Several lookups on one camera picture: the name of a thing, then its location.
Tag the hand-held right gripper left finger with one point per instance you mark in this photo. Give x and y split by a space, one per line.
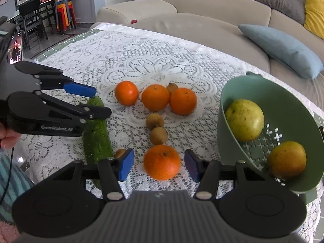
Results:
126 165

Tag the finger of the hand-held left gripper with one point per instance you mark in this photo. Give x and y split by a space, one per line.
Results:
79 88
97 112

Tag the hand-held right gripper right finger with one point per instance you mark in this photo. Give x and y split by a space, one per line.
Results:
191 165

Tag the green cucumber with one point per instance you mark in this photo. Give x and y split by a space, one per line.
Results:
97 136

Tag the orange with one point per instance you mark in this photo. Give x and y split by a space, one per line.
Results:
126 93
183 101
155 97
162 162

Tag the green colander bowl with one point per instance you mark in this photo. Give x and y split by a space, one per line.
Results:
286 101

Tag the person's left hand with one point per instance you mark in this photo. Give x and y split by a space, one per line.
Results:
8 138

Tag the smartphone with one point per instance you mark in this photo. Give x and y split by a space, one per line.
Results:
16 46

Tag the yellow-green pear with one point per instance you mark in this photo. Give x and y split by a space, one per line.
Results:
244 120

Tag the stack of colourful stools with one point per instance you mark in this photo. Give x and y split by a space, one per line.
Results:
65 15

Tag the white lace tablecloth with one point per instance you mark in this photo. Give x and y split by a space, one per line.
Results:
151 55

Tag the teal striped clothing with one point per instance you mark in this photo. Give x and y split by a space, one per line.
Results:
15 189

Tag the small red ball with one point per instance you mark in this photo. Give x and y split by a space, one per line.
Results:
133 21

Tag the black dining chair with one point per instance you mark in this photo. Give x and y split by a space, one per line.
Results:
30 17

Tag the dining table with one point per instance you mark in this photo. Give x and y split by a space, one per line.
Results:
48 2

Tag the yellow-orange round fruit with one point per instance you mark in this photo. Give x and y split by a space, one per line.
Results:
287 159

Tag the pink fluffy cloth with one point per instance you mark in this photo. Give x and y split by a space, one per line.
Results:
7 232

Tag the beige sofa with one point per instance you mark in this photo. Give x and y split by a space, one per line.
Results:
202 5

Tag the light blue pillow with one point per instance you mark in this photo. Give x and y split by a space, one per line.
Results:
283 45

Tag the yellow pillow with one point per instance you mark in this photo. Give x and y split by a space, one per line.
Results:
316 15

